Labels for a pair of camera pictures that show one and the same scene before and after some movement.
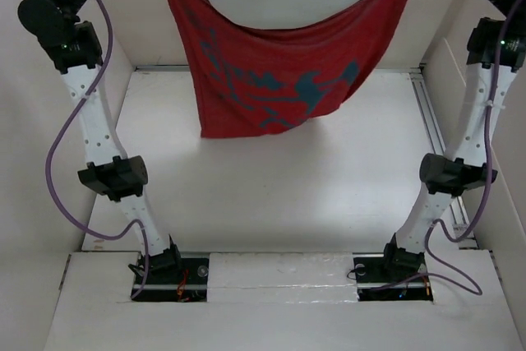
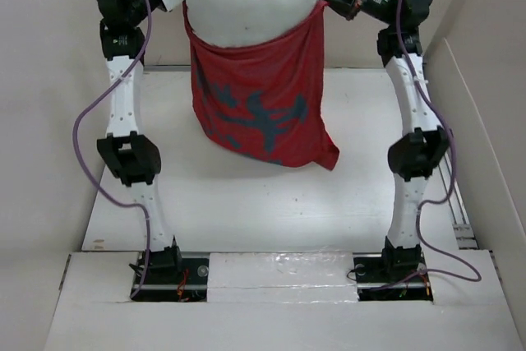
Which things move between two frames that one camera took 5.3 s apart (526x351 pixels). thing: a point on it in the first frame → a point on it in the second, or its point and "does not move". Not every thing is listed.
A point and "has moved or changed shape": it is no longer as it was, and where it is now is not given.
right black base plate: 379,279 does not move
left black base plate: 188,284 does not move
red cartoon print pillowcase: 251,80 has moved or changed shape
